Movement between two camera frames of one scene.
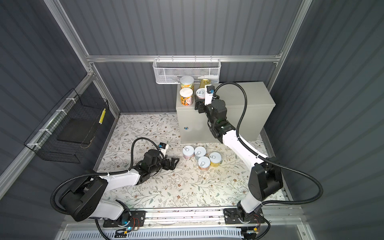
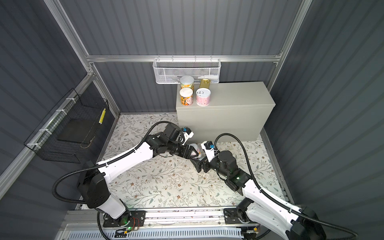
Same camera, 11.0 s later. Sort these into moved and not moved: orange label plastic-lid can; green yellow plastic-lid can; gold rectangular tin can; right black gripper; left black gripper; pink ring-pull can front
Moved: left black gripper; right black gripper
Not moved: orange label plastic-lid can; green yellow plastic-lid can; gold rectangular tin can; pink ring-pull can front
